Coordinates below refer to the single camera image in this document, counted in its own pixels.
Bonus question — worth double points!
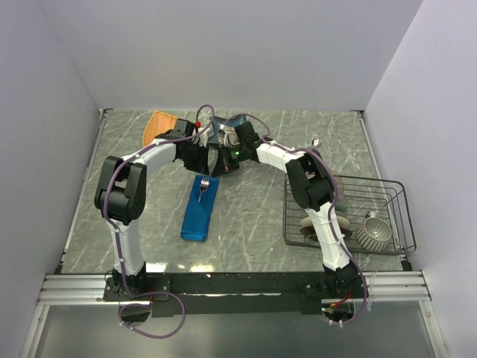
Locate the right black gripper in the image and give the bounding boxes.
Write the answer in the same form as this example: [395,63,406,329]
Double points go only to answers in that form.
[212,144,247,178]

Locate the silver fork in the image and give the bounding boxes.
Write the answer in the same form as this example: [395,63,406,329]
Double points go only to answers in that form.
[198,177,209,202]

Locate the blue cloth napkin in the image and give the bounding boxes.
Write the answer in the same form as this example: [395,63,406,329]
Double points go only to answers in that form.
[180,175,219,242]

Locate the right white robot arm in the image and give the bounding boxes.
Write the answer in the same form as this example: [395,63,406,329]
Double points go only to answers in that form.
[212,117,361,298]

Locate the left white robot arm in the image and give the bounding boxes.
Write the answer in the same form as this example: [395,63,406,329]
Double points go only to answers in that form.
[94,119,213,300]

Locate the dark blue star dish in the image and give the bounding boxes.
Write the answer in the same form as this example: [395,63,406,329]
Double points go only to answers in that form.
[208,115,247,147]

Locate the orange woven basket tray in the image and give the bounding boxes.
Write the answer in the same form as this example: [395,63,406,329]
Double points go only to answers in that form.
[142,110,178,146]

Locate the green plate in rack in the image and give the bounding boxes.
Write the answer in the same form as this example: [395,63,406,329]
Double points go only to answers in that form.
[335,201,349,213]

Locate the grey ribbed mug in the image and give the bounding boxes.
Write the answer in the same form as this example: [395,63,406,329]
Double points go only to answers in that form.
[356,211,392,251]

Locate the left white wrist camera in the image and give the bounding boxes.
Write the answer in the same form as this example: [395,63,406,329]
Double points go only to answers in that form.
[192,120,214,148]

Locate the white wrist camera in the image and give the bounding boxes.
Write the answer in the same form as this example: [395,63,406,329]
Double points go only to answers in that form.
[192,120,214,148]
[218,125,240,148]

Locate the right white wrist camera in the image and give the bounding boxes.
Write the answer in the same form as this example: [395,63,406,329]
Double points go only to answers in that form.
[218,125,240,148]

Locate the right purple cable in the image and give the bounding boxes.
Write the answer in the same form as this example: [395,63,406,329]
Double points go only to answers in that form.
[223,113,370,329]

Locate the purple cable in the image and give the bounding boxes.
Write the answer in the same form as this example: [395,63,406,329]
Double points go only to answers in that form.
[223,113,370,329]
[104,103,215,339]

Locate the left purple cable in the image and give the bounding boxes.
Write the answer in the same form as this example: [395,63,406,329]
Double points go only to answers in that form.
[104,103,215,339]

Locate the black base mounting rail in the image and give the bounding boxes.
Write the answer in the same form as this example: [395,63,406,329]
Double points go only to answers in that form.
[103,271,367,318]

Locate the black wire dish rack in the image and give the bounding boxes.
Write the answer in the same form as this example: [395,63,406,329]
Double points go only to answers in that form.
[282,175,417,256]

